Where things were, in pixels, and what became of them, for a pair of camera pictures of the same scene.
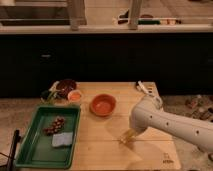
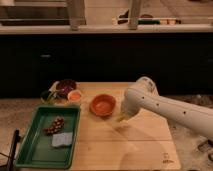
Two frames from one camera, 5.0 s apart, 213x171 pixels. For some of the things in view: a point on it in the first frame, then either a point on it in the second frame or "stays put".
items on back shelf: x=124 y=18 stays put
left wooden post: x=77 y=14 stays put
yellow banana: x=131 y=134 -> x=122 y=117
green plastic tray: x=50 y=140 stays put
